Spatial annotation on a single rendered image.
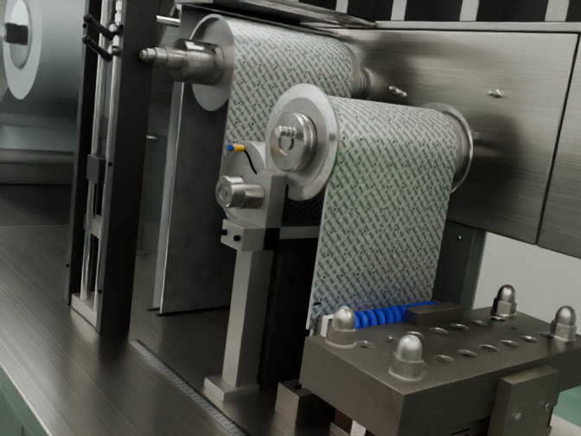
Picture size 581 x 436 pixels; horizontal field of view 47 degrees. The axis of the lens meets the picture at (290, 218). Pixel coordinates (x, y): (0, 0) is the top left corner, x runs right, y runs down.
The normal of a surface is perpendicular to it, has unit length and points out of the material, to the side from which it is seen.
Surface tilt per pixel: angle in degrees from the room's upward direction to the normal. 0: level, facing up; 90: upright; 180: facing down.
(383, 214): 90
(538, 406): 90
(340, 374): 90
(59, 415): 0
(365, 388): 90
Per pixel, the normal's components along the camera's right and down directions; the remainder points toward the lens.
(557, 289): -0.78, 0.02
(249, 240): 0.61, 0.23
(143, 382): 0.13, -0.97
